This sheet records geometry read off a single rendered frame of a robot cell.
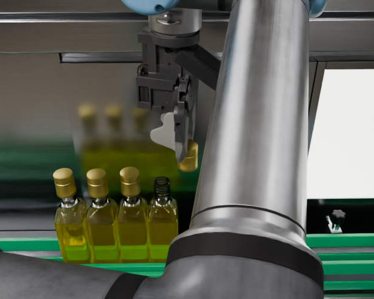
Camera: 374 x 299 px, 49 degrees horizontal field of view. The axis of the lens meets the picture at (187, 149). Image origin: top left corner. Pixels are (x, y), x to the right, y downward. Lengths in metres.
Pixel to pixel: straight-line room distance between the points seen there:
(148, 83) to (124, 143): 0.26
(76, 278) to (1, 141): 0.74
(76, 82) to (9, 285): 0.60
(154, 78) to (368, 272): 0.59
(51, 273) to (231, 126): 0.14
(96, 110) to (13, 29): 0.20
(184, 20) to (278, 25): 0.24
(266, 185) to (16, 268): 0.15
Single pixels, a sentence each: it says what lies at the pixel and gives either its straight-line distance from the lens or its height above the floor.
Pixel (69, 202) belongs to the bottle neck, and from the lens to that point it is 0.79.
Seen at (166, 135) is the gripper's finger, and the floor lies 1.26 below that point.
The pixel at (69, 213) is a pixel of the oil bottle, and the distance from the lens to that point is 0.79.
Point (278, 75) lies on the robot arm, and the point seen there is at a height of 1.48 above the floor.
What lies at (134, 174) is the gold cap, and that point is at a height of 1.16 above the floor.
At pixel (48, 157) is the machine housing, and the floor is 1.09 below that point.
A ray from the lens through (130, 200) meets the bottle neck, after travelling 0.77.
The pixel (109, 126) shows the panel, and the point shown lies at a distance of 0.83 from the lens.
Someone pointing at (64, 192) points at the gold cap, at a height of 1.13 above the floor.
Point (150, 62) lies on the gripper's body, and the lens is 0.62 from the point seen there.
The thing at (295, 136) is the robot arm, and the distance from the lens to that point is 0.29.
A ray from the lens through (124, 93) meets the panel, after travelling 0.80.
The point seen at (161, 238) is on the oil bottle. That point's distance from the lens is 0.81.
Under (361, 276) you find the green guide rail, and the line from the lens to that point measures 0.94.
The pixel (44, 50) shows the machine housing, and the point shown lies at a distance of 0.80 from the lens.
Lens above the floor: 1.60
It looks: 33 degrees down
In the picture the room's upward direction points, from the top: straight up
